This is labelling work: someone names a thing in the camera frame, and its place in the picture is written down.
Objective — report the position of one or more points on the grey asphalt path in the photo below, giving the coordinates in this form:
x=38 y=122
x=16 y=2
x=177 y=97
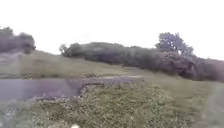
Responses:
x=30 y=88

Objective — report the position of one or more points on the green grass field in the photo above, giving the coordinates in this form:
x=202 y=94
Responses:
x=133 y=103

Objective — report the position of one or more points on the robot's own part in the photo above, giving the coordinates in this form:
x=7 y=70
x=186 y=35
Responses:
x=75 y=126

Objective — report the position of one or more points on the clump of dark bushes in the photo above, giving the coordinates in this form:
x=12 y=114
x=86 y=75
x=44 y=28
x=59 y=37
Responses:
x=16 y=43

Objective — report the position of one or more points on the long row of bushes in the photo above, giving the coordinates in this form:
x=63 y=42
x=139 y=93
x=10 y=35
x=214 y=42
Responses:
x=133 y=56

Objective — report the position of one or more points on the dark tall tree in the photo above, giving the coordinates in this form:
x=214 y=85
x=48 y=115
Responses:
x=171 y=42

